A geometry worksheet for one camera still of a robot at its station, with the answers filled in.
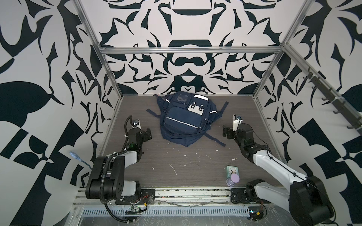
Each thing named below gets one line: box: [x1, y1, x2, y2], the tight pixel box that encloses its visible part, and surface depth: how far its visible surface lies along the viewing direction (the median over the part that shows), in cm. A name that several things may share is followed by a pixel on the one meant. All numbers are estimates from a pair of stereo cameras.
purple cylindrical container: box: [226, 173, 240, 187], surface depth 74 cm
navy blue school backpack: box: [146, 91, 230, 147], surface depth 101 cm
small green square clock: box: [226, 165, 239, 179], surface depth 83 cm
